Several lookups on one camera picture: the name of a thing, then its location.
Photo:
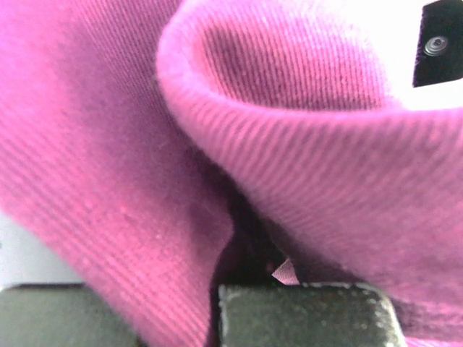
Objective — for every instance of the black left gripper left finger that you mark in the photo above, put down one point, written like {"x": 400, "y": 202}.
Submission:
{"x": 60, "y": 315}

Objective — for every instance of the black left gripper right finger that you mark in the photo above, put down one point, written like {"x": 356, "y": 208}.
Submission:
{"x": 309, "y": 315}

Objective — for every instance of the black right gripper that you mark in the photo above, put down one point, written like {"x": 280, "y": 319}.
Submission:
{"x": 439, "y": 48}

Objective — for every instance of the purple cloth mat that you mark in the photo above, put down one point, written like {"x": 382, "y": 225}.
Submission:
{"x": 130, "y": 128}

